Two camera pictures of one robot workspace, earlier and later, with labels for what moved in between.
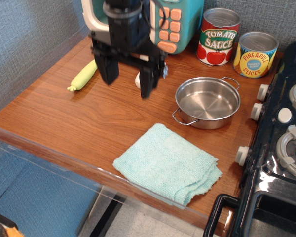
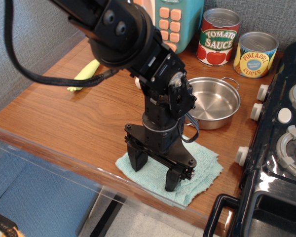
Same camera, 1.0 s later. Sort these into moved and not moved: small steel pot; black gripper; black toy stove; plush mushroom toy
Moved: black gripper
Not moved: black toy stove; small steel pot; plush mushroom toy
